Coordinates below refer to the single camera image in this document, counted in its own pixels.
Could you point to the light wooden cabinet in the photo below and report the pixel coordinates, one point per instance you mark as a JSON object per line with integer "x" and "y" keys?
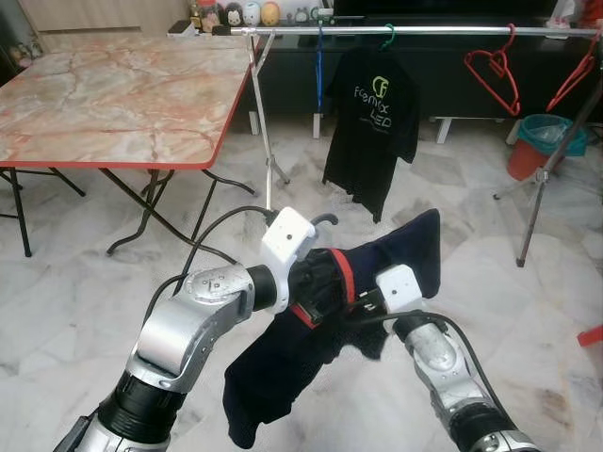
{"x": 104, "y": 14}

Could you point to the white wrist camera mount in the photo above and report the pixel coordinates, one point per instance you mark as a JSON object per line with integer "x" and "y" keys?
{"x": 287, "y": 235}
{"x": 400, "y": 287}

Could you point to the red plastic hanger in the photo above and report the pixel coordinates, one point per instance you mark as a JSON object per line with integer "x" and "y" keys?
{"x": 570, "y": 89}
{"x": 504, "y": 56}

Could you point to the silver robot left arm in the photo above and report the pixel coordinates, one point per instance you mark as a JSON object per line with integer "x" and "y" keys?
{"x": 179, "y": 330}

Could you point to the navy garment with red stripes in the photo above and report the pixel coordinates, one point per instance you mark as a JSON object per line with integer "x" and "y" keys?
{"x": 283, "y": 377}

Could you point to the steel clothes rack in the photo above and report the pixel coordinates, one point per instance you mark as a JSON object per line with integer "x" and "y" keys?
{"x": 443, "y": 31}

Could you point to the white round plush toy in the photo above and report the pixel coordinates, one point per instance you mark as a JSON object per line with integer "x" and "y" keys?
{"x": 252, "y": 13}

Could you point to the black plastic hanger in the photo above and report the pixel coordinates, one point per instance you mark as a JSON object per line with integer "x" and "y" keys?
{"x": 325, "y": 217}

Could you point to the black printed T-shirt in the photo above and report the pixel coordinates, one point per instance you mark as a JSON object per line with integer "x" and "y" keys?
{"x": 367, "y": 151}

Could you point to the black round plush toy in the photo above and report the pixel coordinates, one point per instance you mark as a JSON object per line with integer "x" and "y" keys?
{"x": 233, "y": 15}

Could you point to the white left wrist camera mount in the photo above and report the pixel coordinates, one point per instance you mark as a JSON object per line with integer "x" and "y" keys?
{"x": 287, "y": 235}

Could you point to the black TV cabinet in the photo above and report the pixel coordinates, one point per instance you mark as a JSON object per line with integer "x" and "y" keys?
{"x": 443, "y": 85}

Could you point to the red plastic bin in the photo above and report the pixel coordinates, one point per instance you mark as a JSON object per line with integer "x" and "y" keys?
{"x": 526, "y": 162}

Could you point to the red plastic stool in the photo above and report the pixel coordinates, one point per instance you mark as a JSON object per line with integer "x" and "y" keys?
{"x": 594, "y": 335}

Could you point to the yellow round plush toy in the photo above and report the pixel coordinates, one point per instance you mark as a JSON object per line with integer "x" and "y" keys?
{"x": 270, "y": 13}

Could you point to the green hanger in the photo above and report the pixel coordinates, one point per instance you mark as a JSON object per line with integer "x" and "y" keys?
{"x": 386, "y": 42}

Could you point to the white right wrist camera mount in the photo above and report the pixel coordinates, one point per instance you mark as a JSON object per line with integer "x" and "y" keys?
{"x": 400, "y": 287}

